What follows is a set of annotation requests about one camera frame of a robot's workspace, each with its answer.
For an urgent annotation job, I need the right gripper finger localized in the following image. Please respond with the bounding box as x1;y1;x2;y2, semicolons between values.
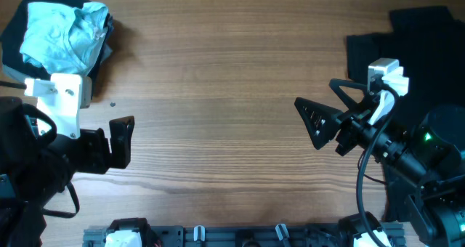
294;97;342;150
329;78;367;109

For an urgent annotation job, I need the light blue t-shirt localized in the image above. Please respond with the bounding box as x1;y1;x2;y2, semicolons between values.
20;1;109;76

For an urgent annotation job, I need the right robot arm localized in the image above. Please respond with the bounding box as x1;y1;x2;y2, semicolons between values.
294;78;464;246

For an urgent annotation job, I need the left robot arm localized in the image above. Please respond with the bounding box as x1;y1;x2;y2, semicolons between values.
1;97;135;246

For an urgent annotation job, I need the black garment on right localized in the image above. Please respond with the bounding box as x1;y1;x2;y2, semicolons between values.
344;5;465;222

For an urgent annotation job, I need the folded grey garment under stack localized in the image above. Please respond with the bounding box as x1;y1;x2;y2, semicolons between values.
2;44;113;83

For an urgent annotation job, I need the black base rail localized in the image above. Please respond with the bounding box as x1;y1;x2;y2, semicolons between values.
82;217;406;247

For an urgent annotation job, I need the left black cable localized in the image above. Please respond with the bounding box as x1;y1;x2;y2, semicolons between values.
0;80;81;219

